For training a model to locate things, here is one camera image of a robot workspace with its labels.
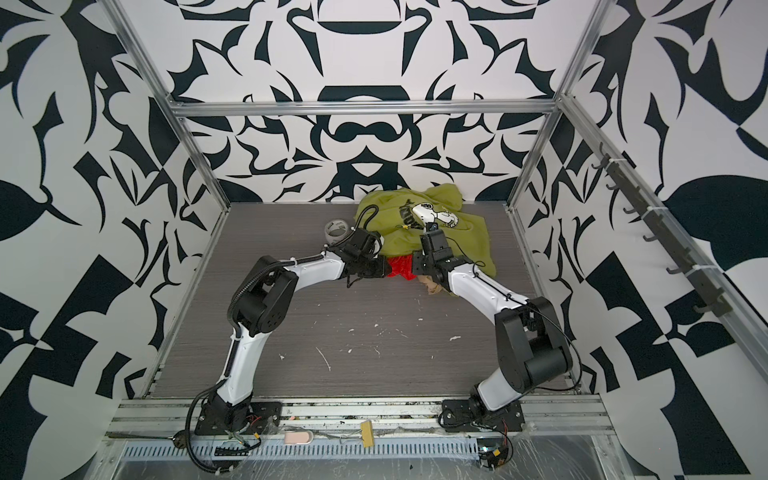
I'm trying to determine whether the clear tape roll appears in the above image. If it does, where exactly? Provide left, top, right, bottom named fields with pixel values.
left=324, top=219, right=351, bottom=246

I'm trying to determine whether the small electronics board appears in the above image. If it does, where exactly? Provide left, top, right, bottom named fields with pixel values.
left=477, top=437, right=513, bottom=470

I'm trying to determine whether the pink eraser block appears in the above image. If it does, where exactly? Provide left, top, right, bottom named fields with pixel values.
left=284, top=430, right=314, bottom=445

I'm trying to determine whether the beige cloth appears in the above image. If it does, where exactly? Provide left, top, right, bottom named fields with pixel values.
left=417, top=275, right=456, bottom=297

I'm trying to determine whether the red cloth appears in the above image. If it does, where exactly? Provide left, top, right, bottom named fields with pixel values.
left=387, top=254, right=417, bottom=281

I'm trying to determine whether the aluminium cage frame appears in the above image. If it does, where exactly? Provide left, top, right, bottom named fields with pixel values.
left=102, top=1, right=767, bottom=376

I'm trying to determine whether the green printed t-shirt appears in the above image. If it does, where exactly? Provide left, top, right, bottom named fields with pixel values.
left=354, top=184, right=497, bottom=277

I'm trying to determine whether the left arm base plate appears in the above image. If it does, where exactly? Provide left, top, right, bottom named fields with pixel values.
left=194, top=401, right=283, bottom=436

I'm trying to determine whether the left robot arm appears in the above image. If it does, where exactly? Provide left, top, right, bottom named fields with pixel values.
left=209, top=228, right=390, bottom=412

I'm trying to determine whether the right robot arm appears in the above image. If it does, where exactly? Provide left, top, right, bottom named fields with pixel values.
left=413, top=223, right=574, bottom=417

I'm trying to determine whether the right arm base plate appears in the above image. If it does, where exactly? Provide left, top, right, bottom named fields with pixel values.
left=437, top=398, right=526, bottom=432

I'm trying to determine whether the yellow block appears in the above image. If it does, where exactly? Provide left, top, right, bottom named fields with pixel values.
left=360, top=420, right=375, bottom=448

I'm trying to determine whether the white slotted cable duct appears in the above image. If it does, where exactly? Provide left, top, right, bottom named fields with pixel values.
left=119, top=436, right=481, bottom=462

